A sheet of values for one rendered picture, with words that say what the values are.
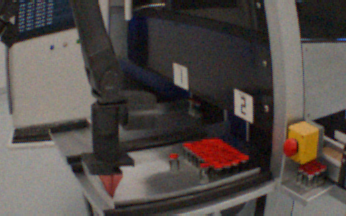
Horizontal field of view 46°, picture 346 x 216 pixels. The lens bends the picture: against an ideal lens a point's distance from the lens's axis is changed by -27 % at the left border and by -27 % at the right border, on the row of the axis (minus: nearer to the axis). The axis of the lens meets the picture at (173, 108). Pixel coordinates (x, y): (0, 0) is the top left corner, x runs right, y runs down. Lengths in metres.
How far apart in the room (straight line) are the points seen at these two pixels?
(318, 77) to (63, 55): 1.08
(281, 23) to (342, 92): 0.30
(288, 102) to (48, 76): 1.08
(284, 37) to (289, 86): 0.11
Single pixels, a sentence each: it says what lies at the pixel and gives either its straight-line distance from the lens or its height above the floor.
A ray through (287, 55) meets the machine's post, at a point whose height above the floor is 1.18.
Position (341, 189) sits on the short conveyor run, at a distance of 1.06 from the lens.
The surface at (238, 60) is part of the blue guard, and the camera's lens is 1.19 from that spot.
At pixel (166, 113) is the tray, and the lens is 1.64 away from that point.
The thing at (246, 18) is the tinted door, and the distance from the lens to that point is 1.14.
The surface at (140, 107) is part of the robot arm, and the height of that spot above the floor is 1.09.
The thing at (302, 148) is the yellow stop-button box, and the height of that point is 1.00.
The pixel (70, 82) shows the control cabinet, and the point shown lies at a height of 0.95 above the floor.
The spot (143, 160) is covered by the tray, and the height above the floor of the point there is 0.89.
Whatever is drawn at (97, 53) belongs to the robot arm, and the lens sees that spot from 0.94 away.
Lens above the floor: 1.36
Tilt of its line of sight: 16 degrees down
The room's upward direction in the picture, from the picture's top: 3 degrees counter-clockwise
